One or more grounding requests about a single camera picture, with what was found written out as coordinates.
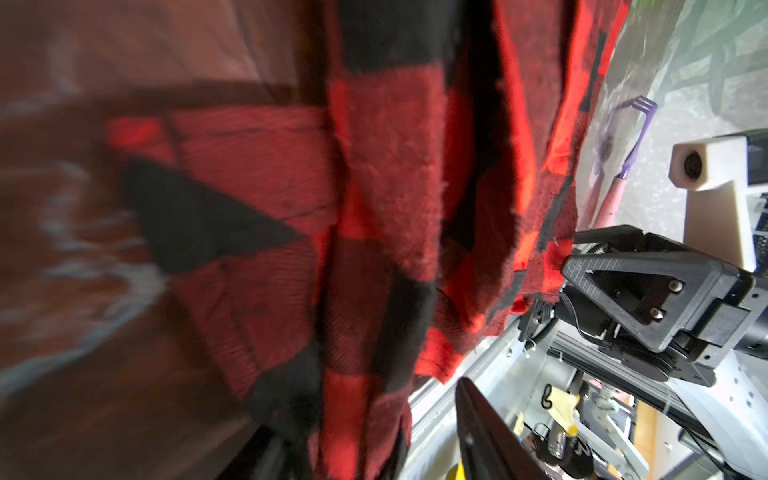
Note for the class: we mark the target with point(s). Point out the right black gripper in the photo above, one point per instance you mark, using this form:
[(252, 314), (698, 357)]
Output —
[(660, 308)]

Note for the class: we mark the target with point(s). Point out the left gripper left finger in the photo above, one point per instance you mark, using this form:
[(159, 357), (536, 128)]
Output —
[(265, 456)]

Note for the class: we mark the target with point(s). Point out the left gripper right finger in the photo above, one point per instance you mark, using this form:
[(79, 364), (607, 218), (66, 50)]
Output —
[(489, 449)]

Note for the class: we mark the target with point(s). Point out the red black plaid shirt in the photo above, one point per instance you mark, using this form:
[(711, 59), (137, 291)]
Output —
[(330, 255)]

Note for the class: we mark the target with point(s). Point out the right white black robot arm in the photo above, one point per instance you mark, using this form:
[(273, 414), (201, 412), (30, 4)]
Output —
[(730, 414)]

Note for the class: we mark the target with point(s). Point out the purple pink toy fork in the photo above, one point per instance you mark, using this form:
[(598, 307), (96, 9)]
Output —
[(597, 210)]

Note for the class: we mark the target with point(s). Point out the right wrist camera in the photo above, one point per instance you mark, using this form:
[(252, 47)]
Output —
[(724, 178)]

